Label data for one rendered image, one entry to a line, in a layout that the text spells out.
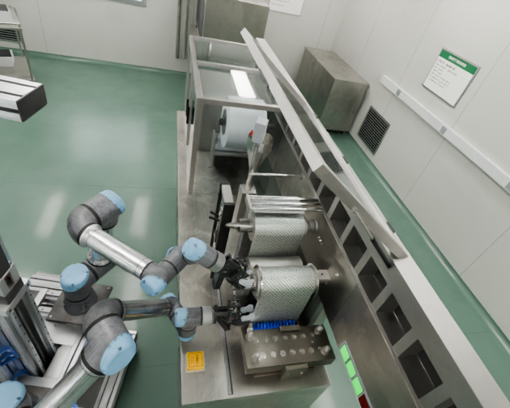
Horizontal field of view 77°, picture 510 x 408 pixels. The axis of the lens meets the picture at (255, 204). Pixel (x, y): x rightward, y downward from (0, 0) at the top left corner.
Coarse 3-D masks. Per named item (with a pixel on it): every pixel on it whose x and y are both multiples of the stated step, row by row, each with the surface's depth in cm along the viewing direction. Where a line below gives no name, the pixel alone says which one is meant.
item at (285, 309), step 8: (256, 304) 136; (264, 304) 136; (272, 304) 137; (280, 304) 139; (288, 304) 140; (296, 304) 141; (304, 304) 143; (256, 312) 140; (264, 312) 141; (272, 312) 142; (280, 312) 144; (288, 312) 145; (296, 312) 147; (256, 320) 144; (264, 320) 146; (272, 320) 147; (280, 320) 149; (288, 320) 150
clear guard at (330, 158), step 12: (276, 72) 156; (288, 96) 125; (300, 108) 138; (300, 120) 106; (312, 120) 158; (312, 132) 115; (324, 144) 123; (324, 156) 95; (336, 156) 135; (336, 168) 102; (348, 180) 113; (360, 192) 123
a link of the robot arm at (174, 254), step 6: (174, 246) 119; (180, 246) 117; (168, 252) 118; (174, 252) 115; (180, 252) 114; (168, 258) 112; (174, 258) 112; (180, 258) 113; (174, 264) 111; (180, 264) 113; (186, 264) 114; (180, 270) 113
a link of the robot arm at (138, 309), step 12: (108, 300) 112; (120, 300) 116; (132, 300) 123; (144, 300) 128; (156, 300) 134; (168, 300) 140; (96, 312) 105; (108, 312) 106; (120, 312) 113; (132, 312) 120; (144, 312) 125; (156, 312) 131; (168, 312) 138; (84, 324) 104
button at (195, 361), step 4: (188, 352) 139; (192, 352) 140; (196, 352) 140; (200, 352) 140; (188, 356) 138; (192, 356) 138; (196, 356) 139; (200, 356) 139; (188, 360) 137; (192, 360) 137; (196, 360) 138; (200, 360) 138; (188, 364) 136; (192, 364) 136; (196, 364) 136; (200, 364) 137; (188, 368) 135; (192, 368) 135; (196, 368) 136; (200, 368) 137
